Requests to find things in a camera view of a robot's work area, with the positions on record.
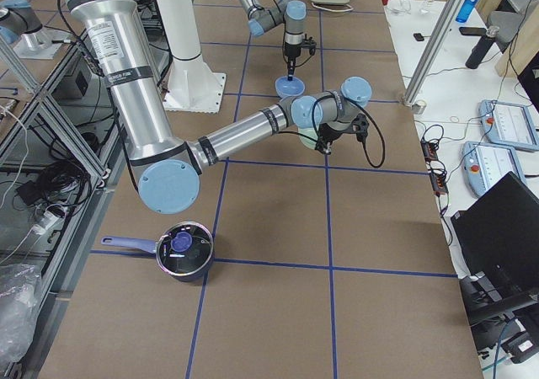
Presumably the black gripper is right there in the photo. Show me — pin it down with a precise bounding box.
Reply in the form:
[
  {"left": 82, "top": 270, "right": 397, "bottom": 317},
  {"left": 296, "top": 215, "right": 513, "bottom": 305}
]
[
  {"left": 316, "top": 114, "right": 367, "bottom": 154},
  {"left": 282, "top": 32, "right": 316, "bottom": 81}
]

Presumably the green bowl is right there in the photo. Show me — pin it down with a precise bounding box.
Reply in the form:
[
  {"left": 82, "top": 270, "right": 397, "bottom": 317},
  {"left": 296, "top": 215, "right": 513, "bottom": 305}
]
[{"left": 297, "top": 128, "right": 322, "bottom": 152}]

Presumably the blue bowl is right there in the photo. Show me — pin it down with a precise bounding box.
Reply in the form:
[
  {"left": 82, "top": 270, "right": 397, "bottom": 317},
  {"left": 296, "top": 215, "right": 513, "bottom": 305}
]
[{"left": 275, "top": 76, "right": 305, "bottom": 99}]

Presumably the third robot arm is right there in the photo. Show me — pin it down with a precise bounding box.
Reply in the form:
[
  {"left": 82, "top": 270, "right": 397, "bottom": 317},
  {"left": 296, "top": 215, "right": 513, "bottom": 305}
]
[{"left": 1, "top": 0, "right": 60, "bottom": 60}]

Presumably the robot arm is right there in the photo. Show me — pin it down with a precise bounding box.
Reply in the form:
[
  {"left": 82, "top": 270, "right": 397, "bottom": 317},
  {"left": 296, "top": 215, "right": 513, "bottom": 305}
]
[
  {"left": 65, "top": 0, "right": 372, "bottom": 214},
  {"left": 238, "top": 0, "right": 317, "bottom": 83}
]

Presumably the orange usb hub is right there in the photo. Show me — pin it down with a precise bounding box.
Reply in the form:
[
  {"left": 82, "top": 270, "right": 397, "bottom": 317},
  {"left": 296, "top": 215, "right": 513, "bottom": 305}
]
[{"left": 420, "top": 139, "right": 449, "bottom": 197}]

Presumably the lower teach pendant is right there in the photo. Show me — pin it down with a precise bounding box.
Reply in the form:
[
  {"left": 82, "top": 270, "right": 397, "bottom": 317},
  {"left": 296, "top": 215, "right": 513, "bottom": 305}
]
[{"left": 462, "top": 141, "right": 527, "bottom": 197}]

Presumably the teach pendant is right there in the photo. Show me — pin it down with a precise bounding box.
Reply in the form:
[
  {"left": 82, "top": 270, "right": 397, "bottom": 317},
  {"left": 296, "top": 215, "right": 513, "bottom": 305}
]
[
  {"left": 478, "top": 99, "right": 538, "bottom": 152},
  {"left": 462, "top": 141, "right": 527, "bottom": 197}
]

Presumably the purple saucepan with lid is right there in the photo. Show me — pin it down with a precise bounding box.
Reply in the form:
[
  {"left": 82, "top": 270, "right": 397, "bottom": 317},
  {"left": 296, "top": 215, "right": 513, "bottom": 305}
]
[{"left": 101, "top": 222, "right": 215, "bottom": 282}]

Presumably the black phone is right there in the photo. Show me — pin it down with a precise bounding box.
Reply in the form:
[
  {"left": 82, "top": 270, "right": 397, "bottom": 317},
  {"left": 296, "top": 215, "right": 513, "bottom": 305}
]
[{"left": 459, "top": 27, "right": 487, "bottom": 36}]

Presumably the upper teach pendant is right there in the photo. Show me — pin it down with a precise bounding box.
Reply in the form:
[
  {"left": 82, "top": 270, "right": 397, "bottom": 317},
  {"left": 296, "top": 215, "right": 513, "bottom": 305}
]
[{"left": 478, "top": 99, "right": 538, "bottom": 152}]

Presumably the black laptop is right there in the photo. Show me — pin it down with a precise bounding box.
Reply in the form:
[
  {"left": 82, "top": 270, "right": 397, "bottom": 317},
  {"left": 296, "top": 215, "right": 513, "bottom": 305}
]
[{"left": 450, "top": 171, "right": 539, "bottom": 325}]

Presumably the blue water bottle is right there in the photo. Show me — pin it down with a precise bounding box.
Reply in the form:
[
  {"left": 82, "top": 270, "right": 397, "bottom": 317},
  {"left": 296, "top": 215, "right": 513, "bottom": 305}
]
[{"left": 456, "top": 0, "right": 479, "bottom": 24}]

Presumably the plastic bag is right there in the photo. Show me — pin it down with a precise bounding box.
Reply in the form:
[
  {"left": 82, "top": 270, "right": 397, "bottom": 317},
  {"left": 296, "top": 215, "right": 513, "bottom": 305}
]
[{"left": 1, "top": 264, "right": 42, "bottom": 368}]

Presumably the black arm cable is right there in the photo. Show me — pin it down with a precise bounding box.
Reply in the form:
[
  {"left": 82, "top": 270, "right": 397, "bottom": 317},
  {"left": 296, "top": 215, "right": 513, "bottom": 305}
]
[{"left": 311, "top": 93, "right": 386, "bottom": 169}]

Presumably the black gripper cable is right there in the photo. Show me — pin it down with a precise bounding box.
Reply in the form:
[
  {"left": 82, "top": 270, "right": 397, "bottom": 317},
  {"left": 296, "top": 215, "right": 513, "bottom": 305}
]
[{"left": 252, "top": 0, "right": 318, "bottom": 69}]

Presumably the aluminium frame post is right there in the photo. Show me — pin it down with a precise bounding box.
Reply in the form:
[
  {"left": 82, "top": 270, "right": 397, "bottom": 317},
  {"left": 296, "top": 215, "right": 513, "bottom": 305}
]
[{"left": 402, "top": 0, "right": 464, "bottom": 115}]

